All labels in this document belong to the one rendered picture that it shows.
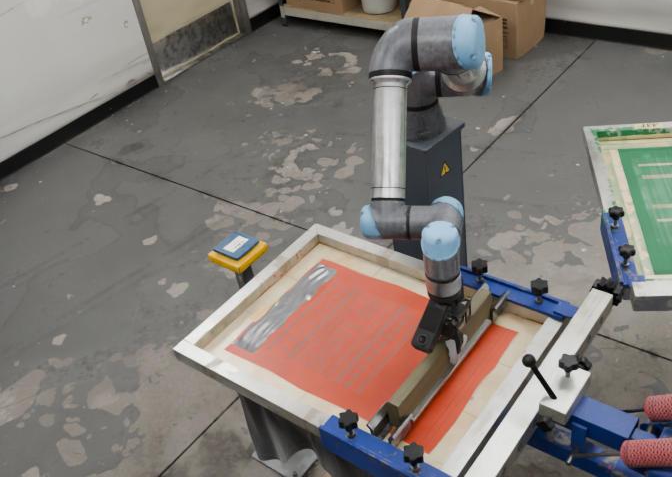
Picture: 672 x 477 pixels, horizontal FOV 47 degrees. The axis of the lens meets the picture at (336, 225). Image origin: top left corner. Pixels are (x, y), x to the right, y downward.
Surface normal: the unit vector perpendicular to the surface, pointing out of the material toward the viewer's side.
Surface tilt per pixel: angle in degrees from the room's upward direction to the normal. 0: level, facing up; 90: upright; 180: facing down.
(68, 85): 90
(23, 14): 90
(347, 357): 0
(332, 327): 0
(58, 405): 0
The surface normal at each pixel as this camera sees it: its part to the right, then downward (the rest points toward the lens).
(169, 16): 0.79, 0.27
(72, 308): -0.14, -0.79
